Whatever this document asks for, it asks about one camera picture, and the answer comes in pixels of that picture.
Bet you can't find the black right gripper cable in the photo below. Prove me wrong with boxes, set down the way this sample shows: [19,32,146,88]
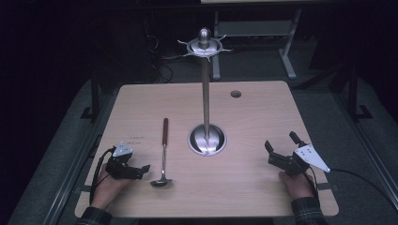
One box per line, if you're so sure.
[307,166,398,215]

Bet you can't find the person's left hand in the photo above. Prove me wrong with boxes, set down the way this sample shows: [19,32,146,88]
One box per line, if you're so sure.
[90,171,133,211]

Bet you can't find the black metal stand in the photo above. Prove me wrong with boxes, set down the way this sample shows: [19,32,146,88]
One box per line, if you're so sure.
[343,62,374,122]
[79,78,101,122]

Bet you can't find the person's right hand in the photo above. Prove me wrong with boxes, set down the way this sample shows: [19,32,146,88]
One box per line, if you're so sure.
[278,170,315,201]

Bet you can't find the black floor cables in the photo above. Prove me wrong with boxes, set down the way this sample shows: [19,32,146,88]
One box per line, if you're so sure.
[146,33,175,84]

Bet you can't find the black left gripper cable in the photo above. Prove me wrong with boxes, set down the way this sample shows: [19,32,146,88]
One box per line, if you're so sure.
[89,147,116,206]

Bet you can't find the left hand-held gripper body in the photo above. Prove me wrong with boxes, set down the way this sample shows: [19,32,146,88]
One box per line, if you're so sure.
[104,141,141,181]

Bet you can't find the white metal desk frame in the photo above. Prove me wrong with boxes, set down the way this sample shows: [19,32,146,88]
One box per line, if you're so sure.
[200,0,304,81]

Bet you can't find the steel utensil stand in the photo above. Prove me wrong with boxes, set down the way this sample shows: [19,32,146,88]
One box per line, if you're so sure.
[176,27,234,158]

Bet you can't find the steel ladle with brown handle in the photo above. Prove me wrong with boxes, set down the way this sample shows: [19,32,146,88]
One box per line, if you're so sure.
[149,117,174,188]

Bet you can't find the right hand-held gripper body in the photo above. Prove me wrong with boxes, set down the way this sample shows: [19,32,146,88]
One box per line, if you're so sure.
[268,143,331,176]

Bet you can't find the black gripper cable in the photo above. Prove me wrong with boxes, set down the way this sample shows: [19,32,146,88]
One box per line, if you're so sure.
[89,147,116,206]
[307,166,398,215]

